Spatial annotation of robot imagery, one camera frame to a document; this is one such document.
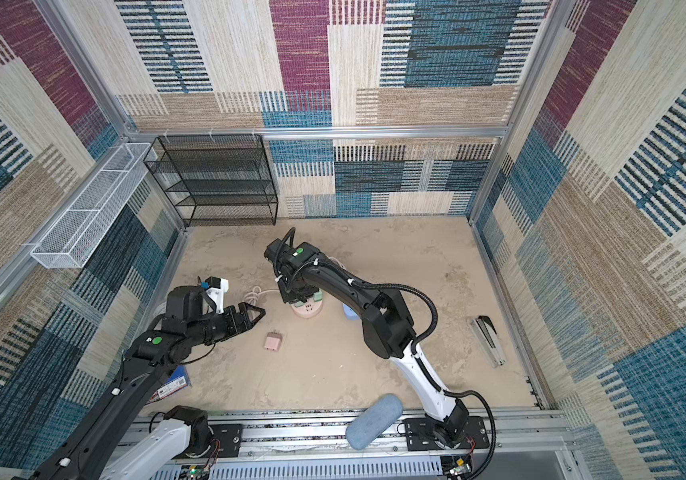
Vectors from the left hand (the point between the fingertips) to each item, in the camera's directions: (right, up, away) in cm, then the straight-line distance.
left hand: (256, 312), depth 76 cm
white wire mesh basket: (-42, +17, -6) cm, 46 cm away
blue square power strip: (+24, -4, +16) cm, 29 cm away
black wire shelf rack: (-24, +41, +32) cm, 58 cm away
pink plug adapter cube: (+1, -11, +12) cm, 17 cm away
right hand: (+9, +1, +13) cm, 15 cm away
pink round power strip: (+11, -3, +17) cm, 21 cm away
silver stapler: (+64, -10, +11) cm, 65 cm away
